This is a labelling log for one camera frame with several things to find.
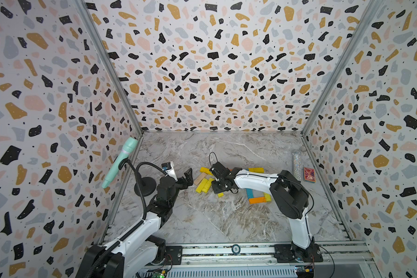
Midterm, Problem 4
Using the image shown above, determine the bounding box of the yellow block scuffed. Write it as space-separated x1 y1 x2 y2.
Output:
249 167 265 173

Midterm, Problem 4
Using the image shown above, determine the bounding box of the yellow-green block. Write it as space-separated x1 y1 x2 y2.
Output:
264 193 272 202

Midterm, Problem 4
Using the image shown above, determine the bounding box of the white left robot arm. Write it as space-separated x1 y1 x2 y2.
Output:
76 168 193 278

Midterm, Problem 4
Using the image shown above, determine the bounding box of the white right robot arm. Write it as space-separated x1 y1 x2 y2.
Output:
210 162 313 250

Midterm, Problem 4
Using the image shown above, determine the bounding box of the natural wood block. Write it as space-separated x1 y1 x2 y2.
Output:
193 173 207 186

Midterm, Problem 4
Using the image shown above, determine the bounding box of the black gooseneck mic stand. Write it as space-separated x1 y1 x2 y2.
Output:
118 158 156 197

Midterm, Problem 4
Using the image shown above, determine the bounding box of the silver glitter microphone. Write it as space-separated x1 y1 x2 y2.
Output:
293 150 302 181

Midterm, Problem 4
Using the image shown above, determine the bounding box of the purple card box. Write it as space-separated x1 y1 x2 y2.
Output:
303 167 316 183

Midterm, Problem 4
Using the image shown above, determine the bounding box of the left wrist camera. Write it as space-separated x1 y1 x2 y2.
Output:
161 162 178 181

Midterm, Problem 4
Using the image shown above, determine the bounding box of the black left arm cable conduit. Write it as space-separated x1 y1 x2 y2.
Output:
79 161 167 278

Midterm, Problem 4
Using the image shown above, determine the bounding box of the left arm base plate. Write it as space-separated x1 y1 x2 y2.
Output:
152 246 183 266

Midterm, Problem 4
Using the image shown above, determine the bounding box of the round knob on rail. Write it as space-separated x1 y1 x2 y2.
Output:
231 244 241 256

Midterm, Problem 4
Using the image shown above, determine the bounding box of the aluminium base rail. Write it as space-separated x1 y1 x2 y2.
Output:
138 240 376 278

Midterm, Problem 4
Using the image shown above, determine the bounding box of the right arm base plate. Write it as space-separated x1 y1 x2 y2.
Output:
274 243 323 263

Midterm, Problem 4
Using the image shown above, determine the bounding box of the aluminium corner post left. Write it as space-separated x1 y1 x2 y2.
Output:
73 0 143 140

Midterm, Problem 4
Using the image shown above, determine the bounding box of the aluminium corner post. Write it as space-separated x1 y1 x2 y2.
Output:
73 0 143 140
301 0 384 136

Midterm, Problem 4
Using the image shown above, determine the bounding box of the aluminium corner post right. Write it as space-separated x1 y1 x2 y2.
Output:
301 0 384 136

